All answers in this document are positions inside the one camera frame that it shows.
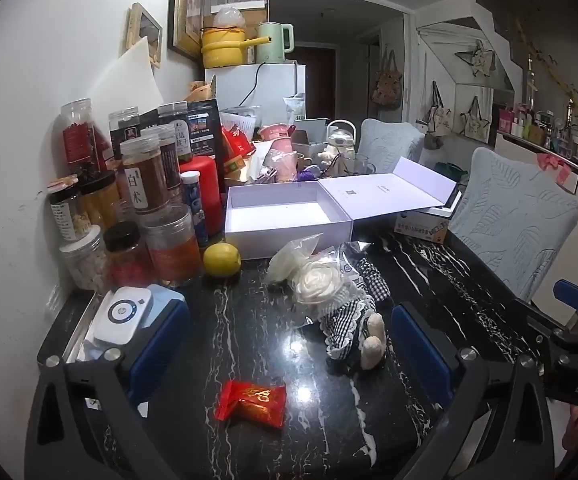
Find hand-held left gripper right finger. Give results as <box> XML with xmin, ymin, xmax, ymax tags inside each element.
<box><xmin>390</xmin><ymin>301</ymin><xmax>567</xmax><ymax>480</ymax></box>

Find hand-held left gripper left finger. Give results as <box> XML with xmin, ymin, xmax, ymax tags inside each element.
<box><xmin>24</xmin><ymin>301</ymin><xmax>192</xmax><ymax>480</ymax></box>

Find checkered dress plush doll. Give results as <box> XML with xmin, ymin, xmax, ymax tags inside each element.
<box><xmin>314</xmin><ymin>257</ymin><xmax>395</xmax><ymax>371</ymax></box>

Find red candy packet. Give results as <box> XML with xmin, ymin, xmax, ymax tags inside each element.
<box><xmin>214</xmin><ymin>380</ymin><xmax>287</xmax><ymax>428</ymax></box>

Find white fabric flower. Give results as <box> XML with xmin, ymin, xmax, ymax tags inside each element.
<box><xmin>291</xmin><ymin>257</ymin><xmax>345</xmax><ymax>306</ymax></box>

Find clear plastic bag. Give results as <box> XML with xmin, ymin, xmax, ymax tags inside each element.
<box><xmin>266</xmin><ymin>234</ymin><xmax>325</xmax><ymax>286</ymax></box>

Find lavender gift box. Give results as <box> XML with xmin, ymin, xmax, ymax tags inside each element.
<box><xmin>224</xmin><ymin>156</ymin><xmax>462</xmax><ymax>261</ymax></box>

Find light blue box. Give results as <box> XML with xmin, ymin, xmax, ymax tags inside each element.
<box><xmin>76</xmin><ymin>284</ymin><xmax>188</xmax><ymax>361</ymax></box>

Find white square gadget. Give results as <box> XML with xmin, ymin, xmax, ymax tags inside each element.
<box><xmin>93</xmin><ymin>286</ymin><xmax>154</xmax><ymax>345</ymax></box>

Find yellow fruit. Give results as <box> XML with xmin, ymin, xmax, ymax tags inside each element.
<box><xmin>203</xmin><ymin>242</ymin><xmax>242</xmax><ymax>278</ymax></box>

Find grey leaf-pattern chair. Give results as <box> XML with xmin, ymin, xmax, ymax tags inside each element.
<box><xmin>446</xmin><ymin>147</ymin><xmax>578</xmax><ymax>306</ymax></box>
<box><xmin>356</xmin><ymin>118</ymin><xmax>426</xmax><ymax>161</ymax></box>

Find white blue carton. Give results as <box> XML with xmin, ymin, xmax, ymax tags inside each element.
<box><xmin>394</xmin><ymin>207</ymin><xmax>452</xmax><ymax>245</ymax></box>

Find pink bow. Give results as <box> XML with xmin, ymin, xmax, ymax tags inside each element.
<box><xmin>536</xmin><ymin>154</ymin><xmax>571</xmax><ymax>186</ymax></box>

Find blue tablet tube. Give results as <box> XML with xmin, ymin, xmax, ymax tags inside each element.
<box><xmin>180</xmin><ymin>171</ymin><xmax>210</xmax><ymax>248</ymax></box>

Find white flat box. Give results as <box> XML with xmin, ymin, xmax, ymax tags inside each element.
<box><xmin>431</xmin><ymin>194</ymin><xmax>463</xmax><ymax>219</ymax></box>

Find white counter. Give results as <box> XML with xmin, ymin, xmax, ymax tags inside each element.
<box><xmin>494</xmin><ymin>130</ymin><xmax>578</xmax><ymax>198</ymax></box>

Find red canister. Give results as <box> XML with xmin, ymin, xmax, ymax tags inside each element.
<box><xmin>179</xmin><ymin>156</ymin><xmax>223</xmax><ymax>237</ymax></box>

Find row of cosmetic bottles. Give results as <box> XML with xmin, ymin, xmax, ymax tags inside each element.
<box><xmin>496</xmin><ymin>102</ymin><xmax>578</xmax><ymax>171</ymax></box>

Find cluster of clear food jars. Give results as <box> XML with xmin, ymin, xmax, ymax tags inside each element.
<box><xmin>46</xmin><ymin>99</ymin><xmax>202</xmax><ymax>293</ymax></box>

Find orange snack packet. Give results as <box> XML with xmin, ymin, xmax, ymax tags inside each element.
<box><xmin>221</xmin><ymin>154</ymin><xmax>250</xmax><ymax>179</ymax></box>

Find clear drinking glass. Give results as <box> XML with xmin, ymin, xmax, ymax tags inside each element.
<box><xmin>339</xmin><ymin>154</ymin><xmax>370</xmax><ymax>178</ymax></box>

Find cream tote bag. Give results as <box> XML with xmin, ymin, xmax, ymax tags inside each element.
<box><xmin>459</xmin><ymin>95</ymin><xmax>492</xmax><ymax>141</ymax></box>
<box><xmin>426</xmin><ymin>80</ymin><xmax>452</xmax><ymax>136</ymax></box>

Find red snack packets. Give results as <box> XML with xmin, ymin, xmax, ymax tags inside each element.
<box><xmin>221</xmin><ymin>127</ymin><xmax>255</xmax><ymax>168</ymax></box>

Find white cartoon water bottle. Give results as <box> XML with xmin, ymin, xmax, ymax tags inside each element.
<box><xmin>317</xmin><ymin>120</ymin><xmax>357</xmax><ymax>171</ymax></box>

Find pink tumbler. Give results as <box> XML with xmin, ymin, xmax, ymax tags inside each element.
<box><xmin>269</xmin><ymin>139</ymin><xmax>298</xmax><ymax>181</ymax></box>

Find black stand-up pouch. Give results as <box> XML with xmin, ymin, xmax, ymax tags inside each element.
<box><xmin>139</xmin><ymin>99</ymin><xmax>225</xmax><ymax>161</ymax></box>

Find clear container with papers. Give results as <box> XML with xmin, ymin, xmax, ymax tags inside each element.
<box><xmin>221</xmin><ymin>105</ymin><xmax>262</xmax><ymax>136</ymax></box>

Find pink paper cup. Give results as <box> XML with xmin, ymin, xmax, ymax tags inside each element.
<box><xmin>258</xmin><ymin>122</ymin><xmax>290</xmax><ymax>142</ymax></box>

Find grey open carton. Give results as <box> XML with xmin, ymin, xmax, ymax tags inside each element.
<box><xmin>291</xmin><ymin>117</ymin><xmax>330</xmax><ymax>158</ymax></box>

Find woven round fan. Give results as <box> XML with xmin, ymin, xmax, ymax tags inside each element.
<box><xmin>186</xmin><ymin>80</ymin><xmax>217</xmax><ymax>103</ymax></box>

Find brown bear bag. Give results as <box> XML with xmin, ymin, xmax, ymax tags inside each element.
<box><xmin>369</xmin><ymin>50</ymin><xmax>404</xmax><ymax>108</ymax></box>

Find green white packet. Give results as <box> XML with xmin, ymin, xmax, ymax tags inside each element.
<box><xmin>283</xmin><ymin>94</ymin><xmax>306</xmax><ymax>121</ymax></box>

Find white foam board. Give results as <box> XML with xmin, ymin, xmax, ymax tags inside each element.
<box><xmin>86</xmin><ymin>36</ymin><xmax>165</xmax><ymax>111</ymax></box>

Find white refrigerator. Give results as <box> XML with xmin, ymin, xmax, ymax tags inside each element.
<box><xmin>205</xmin><ymin>61</ymin><xmax>307</xmax><ymax>121</ymax></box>

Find dark brown door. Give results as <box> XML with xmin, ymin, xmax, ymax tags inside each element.
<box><xmin>289</xmin><ymin>45</ymin><xmax>337</xmax><ymax>118</ymax></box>

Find yellow pot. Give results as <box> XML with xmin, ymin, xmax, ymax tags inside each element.
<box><xmin>200</xmin><ymin>27</ymin><xmax>272</xmax><ymax>69</ymax></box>

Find green electric kettle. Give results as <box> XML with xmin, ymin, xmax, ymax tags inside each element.
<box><xmin>255</xmin><ymin>21</ymin><xmax>296</xmax><ymax>64</ymax></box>

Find white plastic bag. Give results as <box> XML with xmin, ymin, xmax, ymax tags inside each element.
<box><xmin>212</xmin><ymin>5</ymin><xmax>246</xmax><ymax>31</ymax></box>

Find cardboard box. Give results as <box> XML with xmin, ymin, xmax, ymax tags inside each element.
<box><xmin>204</xmin><ymin>0</ymin><xmax>270</xmax><ymax>31</ymax></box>

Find black power cable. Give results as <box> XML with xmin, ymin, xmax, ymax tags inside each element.
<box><xmin>241</xmin><ymin>62</ymin><xmax>270</xmax><ymax>111</ymax></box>

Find small wooden picture frame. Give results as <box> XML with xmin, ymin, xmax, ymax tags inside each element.
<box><xmin>125</xmin><ymin>3</ymin><xmax>164</xmax><ymax>68</ymax></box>

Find large gold picture frame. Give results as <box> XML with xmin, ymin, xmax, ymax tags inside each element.
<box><xmin>168</xmin><ymin>0</ymin><xmax>207</xmax><ymax>61</ymax></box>

